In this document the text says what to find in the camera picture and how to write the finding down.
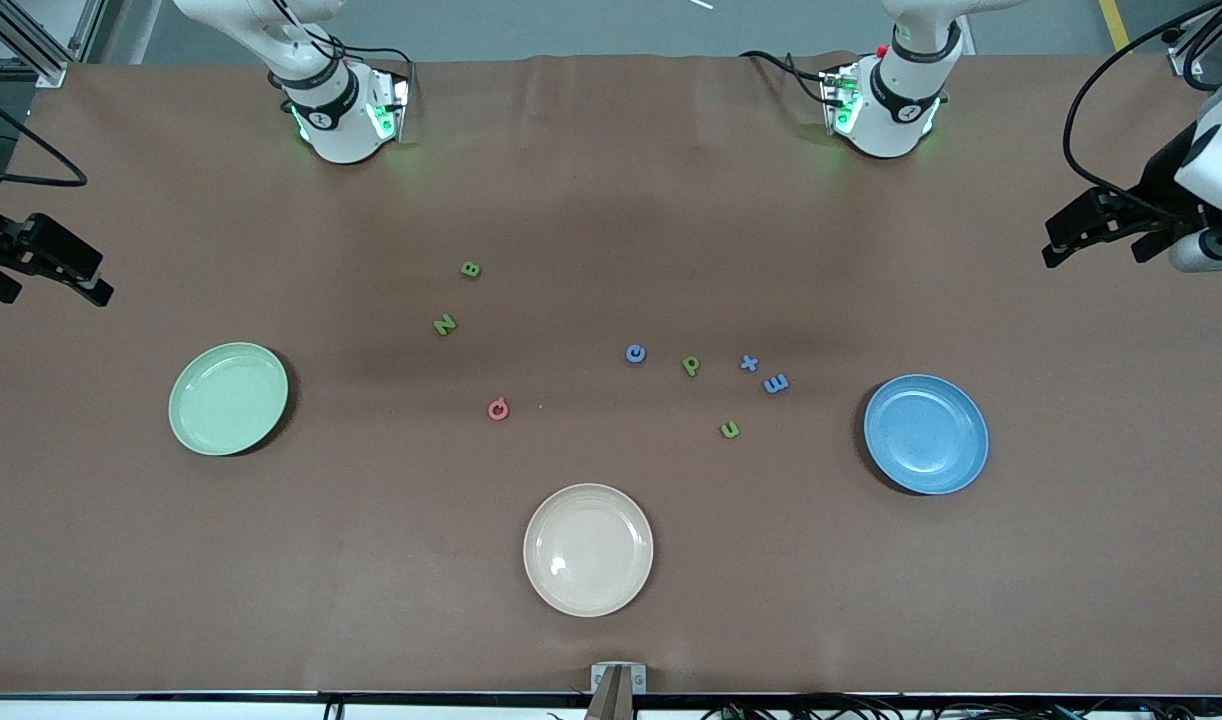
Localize black right arm base cable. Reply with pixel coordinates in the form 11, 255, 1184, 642
311, 25, 418, 96

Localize blue plate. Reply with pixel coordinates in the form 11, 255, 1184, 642
863, 374, 990, 496

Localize aluminium corner bracket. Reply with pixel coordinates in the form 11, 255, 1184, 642
1166, 25, 1222, 81

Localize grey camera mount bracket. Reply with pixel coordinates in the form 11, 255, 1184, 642
586, 662, 647, 720

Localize green plate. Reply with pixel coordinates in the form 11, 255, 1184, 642
168, 342, 290, 457

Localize beige plate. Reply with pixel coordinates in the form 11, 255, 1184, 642
523, 483, 655, 618

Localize brown table cover sheet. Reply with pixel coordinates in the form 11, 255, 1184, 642
0, 52, 1222, 696

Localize black left arm base cable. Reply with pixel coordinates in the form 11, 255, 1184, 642
738, 50, 832, 106

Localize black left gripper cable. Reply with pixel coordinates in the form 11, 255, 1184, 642
1063, 0, 1222, 223

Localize aluminium frame beams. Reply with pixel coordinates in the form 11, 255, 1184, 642
0, 0, 137, 89

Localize black arm base cable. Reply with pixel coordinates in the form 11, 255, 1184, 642
738, 50, 832, 106
311, 25, 418, 96

